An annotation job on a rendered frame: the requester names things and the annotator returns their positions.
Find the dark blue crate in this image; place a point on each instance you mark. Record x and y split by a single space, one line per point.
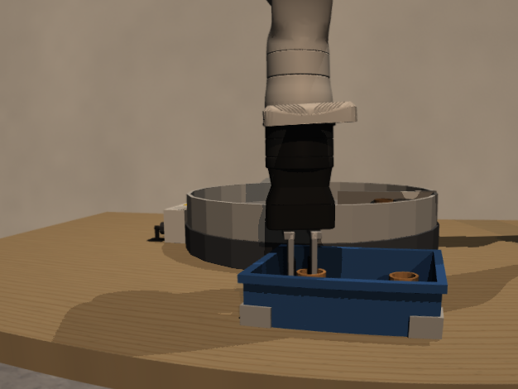
367 303

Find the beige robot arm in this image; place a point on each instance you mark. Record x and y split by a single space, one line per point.
298 41

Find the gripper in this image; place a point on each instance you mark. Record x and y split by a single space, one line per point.
299 157

